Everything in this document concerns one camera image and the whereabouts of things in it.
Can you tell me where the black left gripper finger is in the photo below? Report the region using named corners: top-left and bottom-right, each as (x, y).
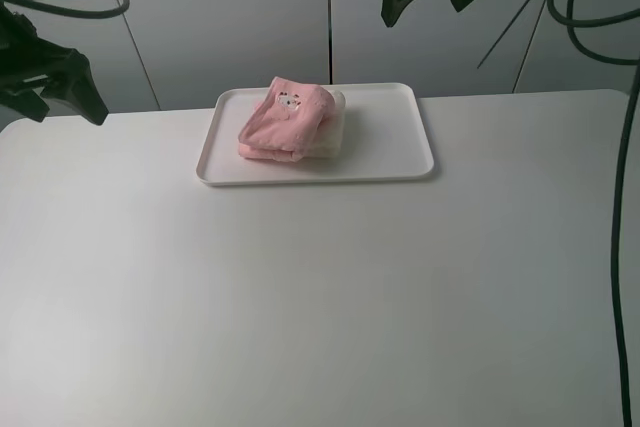
top-left (40, 49), bottom-right (109, 126)
top-left (1, 84), bottom-right (50, 122)

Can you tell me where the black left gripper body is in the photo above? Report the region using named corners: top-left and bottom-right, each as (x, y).
top-left (1, 4), bottom-right (80, 97)

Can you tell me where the white towel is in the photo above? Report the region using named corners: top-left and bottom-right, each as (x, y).
top-left (305, 90), bottom-right (346, 158)

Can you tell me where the pink towel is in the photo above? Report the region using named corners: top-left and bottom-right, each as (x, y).
top-left (238, 77), bottom-right (335, 163)

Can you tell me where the white plastic tray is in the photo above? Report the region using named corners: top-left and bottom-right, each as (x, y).
top-left (196, 83), bottom-right (435, 187)

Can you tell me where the right camera cable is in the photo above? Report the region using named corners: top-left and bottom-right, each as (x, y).
top-left (477, 0), bottom-right (640, 427)

